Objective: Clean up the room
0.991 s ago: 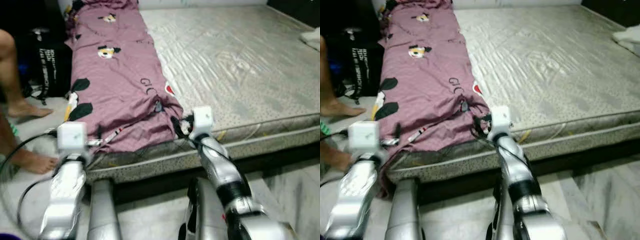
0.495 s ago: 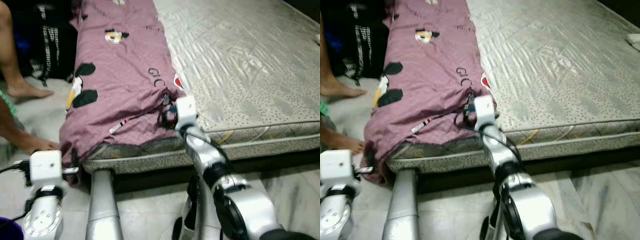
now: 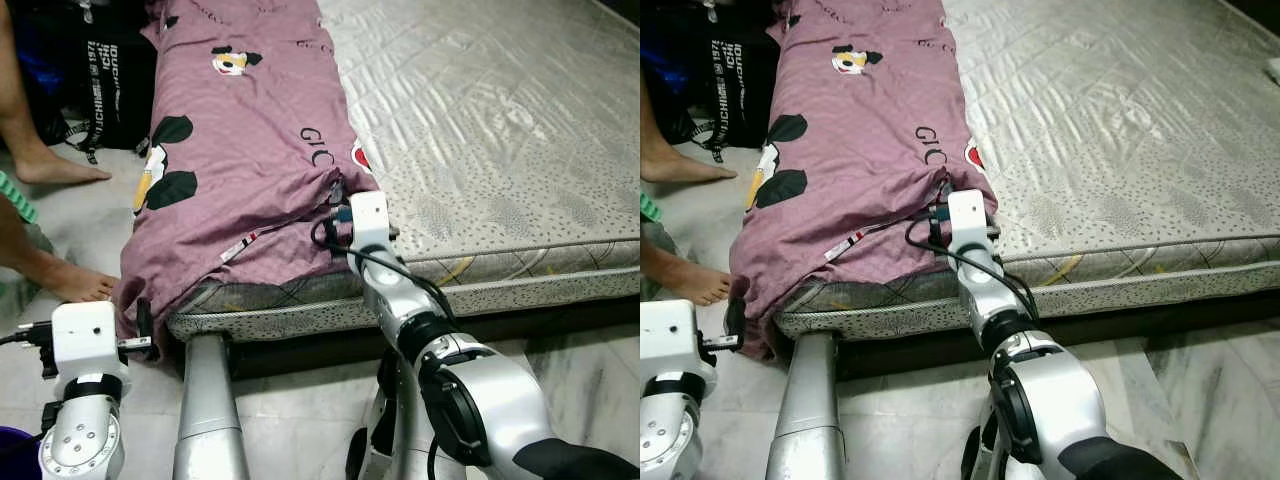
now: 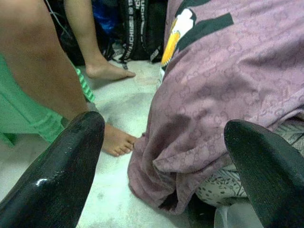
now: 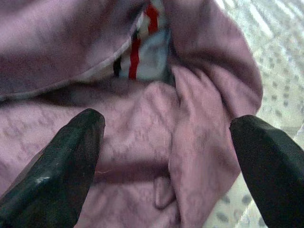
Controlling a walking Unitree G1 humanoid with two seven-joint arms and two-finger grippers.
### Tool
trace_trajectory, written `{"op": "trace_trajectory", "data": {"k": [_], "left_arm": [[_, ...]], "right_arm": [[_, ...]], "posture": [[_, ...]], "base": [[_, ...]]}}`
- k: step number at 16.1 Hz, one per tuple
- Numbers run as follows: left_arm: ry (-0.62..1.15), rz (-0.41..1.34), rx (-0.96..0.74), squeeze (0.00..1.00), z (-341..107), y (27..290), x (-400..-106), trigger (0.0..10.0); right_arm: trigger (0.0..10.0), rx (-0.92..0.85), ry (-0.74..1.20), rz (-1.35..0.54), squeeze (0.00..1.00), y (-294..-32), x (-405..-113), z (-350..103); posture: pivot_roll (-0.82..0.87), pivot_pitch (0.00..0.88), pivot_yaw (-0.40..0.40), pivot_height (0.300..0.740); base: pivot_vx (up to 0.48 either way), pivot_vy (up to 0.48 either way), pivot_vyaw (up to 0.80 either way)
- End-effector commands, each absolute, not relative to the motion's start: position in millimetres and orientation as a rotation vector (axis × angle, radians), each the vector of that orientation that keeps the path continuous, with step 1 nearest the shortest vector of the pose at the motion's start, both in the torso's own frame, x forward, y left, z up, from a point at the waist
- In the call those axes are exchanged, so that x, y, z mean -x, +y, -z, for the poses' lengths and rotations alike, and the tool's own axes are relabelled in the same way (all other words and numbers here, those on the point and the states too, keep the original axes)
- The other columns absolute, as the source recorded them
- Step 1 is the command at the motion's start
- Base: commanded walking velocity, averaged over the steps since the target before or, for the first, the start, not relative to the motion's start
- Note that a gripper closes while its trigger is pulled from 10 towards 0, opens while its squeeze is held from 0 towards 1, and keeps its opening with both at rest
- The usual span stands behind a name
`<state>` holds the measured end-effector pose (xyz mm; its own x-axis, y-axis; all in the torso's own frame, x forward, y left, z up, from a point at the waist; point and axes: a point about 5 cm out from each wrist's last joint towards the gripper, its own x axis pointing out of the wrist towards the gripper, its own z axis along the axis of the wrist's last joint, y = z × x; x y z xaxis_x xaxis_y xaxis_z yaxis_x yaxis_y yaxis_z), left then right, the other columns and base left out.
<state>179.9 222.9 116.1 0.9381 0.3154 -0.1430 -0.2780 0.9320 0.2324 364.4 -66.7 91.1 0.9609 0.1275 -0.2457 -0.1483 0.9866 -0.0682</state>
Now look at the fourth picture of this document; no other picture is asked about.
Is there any person in grey shorts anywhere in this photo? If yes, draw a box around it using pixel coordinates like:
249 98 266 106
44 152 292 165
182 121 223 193
0 0 138 158

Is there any white quilted mattress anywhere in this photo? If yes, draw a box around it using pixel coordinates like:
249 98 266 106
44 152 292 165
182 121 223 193
195 114 304 208

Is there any blue plastic bag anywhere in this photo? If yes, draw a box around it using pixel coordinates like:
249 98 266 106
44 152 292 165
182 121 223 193
91 0 120 37

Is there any thin white wire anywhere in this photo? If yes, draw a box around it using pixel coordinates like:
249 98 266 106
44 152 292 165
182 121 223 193
44 0 72 38

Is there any mauve cartoon print blanket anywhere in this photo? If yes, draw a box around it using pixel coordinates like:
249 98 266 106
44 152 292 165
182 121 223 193
127 0 304 216

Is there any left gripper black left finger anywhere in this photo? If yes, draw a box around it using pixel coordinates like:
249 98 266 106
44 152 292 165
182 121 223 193
0 111 106 228

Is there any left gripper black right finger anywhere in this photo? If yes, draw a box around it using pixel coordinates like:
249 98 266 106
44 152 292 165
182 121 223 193
224 119 304 228

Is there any black lettered bag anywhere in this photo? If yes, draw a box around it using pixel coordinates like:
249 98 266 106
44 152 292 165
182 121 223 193
101 0 168 70

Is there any green plastic stool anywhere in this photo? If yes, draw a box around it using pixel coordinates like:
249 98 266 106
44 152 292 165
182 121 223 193
0 53 96 148

